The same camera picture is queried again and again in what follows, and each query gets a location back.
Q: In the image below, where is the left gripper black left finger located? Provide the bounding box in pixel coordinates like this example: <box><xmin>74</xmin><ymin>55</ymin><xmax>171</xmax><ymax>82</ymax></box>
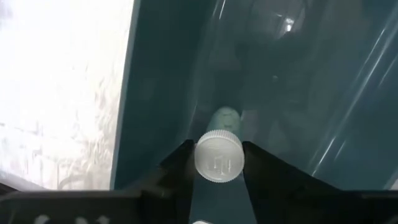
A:
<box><xmin>124</xmin><ymin>139</ymin><xmax>197</xmax><ymax>224</ymax></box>

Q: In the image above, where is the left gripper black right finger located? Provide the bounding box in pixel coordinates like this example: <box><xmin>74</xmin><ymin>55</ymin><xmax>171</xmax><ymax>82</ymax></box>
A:
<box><xmin>242</xmin><ymin>141</ymin><xmax>343</xmax><ymax>224</ymax></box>

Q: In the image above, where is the pale green medicine bottle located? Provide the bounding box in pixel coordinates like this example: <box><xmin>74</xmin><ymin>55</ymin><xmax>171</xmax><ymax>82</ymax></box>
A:
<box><xmin>194</xmin><ymin>105</ymin><xmax>246</xmax><ymax>184</ymax></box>

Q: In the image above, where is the teal plastic bin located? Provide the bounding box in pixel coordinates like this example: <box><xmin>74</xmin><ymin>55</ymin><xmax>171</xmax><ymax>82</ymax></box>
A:
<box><xmin>109</xmin><ymin>0</ymin><xmax>398</xmax><ymax>224</ymax></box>

